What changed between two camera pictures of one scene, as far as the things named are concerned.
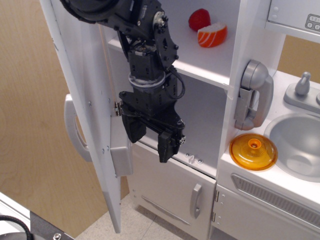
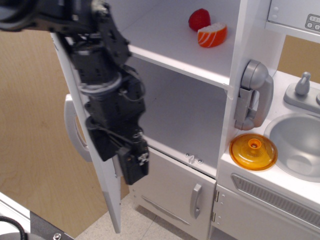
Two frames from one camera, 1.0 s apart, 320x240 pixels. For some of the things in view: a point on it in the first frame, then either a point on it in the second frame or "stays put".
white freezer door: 179,196 stays put
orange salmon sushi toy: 212,35 stays put
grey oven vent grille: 278,200 stays put
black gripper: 153,101 -> 120,111
